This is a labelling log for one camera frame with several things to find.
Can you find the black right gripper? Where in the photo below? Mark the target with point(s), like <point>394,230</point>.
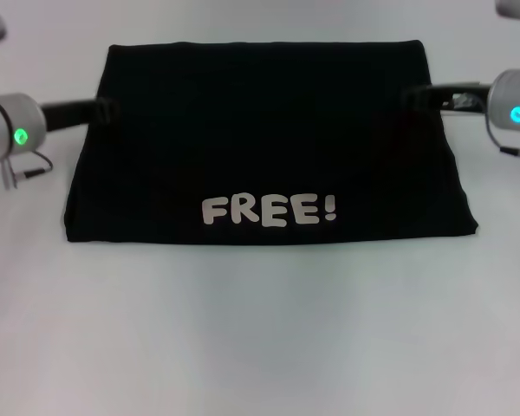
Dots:
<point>463,97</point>

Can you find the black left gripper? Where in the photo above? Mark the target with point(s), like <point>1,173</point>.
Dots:
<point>69,112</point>

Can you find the black t-shirt with FREE print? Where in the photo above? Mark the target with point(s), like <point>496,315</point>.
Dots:
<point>264,151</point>

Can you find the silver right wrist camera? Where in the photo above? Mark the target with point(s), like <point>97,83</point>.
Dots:
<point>518,15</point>

